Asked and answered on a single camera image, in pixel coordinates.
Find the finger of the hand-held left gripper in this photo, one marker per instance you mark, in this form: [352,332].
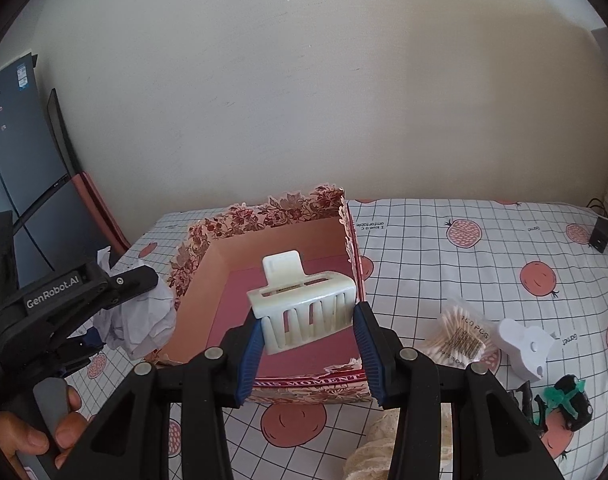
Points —
[86,344]
[134,282]

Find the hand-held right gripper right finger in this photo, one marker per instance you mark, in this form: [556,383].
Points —
[368,355]

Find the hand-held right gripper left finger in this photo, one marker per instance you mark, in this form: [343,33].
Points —
[249,360]

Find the white hair claw clip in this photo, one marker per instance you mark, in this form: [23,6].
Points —
[304,310]

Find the floral paper box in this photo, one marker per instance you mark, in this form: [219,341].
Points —
[219,290]

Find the beige mesh loofah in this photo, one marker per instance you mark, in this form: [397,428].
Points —
[378,445]

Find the bag of cotton swabs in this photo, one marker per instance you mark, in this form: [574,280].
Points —
[458,337]

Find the white plastic floss case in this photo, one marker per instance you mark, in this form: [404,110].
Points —
[526,347]

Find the black green hair accessory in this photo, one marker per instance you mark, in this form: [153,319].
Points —
[573,402]

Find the desktop with checked pomegranate cloth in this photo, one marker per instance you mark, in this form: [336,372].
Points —
[433,270]

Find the person's left hand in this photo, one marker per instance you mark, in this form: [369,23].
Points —
[14,435]

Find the pink board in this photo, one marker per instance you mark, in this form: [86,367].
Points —
[101,210]

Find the dark blue refrigerator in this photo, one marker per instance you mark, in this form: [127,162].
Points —
[14,160]

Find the black hair clip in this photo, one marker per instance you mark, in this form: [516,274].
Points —
[523,396]

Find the black flat panel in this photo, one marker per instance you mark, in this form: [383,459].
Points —
[64,135]

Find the black power adapter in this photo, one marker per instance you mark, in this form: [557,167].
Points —
[600,234]

